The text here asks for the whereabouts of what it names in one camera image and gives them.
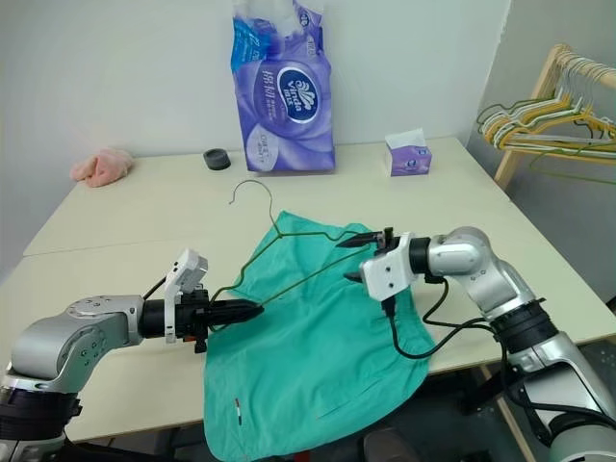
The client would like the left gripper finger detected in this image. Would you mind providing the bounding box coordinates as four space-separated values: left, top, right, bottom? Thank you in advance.
211 312 257 327
211 299 265 316

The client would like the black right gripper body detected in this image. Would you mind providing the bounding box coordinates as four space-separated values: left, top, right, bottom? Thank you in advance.
373 226 398 253

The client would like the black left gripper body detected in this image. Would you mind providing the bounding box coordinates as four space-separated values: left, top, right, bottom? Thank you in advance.
175 288 214 355

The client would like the small purple tissue box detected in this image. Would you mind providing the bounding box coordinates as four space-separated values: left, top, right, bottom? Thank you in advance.
384 127 431 178

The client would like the teal green shirt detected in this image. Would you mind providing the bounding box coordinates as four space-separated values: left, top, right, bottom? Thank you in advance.
201 207 437 456

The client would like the purple tissue multipack bag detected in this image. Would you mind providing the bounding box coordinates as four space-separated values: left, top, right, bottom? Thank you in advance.
229 0 337 173

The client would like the black tape roll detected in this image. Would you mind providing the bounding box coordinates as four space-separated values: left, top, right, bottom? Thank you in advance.
202 148 234 172

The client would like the dark rounded shape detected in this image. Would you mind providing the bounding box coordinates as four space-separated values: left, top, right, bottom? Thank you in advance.
363 425 413 462

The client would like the pink cloth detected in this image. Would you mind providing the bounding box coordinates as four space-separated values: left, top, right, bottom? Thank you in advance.
70 145 137 188

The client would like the wooden table leg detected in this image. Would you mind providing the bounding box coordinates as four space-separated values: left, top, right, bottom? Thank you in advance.
478 364 530 462

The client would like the wooden clothes rack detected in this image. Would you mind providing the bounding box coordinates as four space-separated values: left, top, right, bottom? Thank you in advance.
494 43 616 187

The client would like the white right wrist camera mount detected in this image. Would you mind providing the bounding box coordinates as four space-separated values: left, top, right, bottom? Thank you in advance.
360 232 417 303

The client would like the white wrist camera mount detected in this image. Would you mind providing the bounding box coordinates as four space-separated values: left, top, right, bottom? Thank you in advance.
360 232 417 303
163 248 211 345

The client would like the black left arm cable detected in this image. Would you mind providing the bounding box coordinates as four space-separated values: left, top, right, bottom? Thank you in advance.
141 272 170 298

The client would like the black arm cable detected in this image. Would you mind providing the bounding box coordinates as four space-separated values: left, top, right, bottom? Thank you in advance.
381 276 500 361
141 272 170 298

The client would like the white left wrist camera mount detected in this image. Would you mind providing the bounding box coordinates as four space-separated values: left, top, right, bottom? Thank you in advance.
163 248 211 345

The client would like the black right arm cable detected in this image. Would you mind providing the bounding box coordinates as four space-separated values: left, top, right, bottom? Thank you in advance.
381 276 500 361

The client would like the white wire hanger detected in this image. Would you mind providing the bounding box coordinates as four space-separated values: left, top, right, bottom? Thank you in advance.
480 54 616 151

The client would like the yellow wire hanger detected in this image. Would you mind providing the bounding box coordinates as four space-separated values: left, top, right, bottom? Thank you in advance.
485 89 616 146

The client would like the olive green wire hanger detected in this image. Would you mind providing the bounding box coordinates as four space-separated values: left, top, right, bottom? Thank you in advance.
528 141 616 187

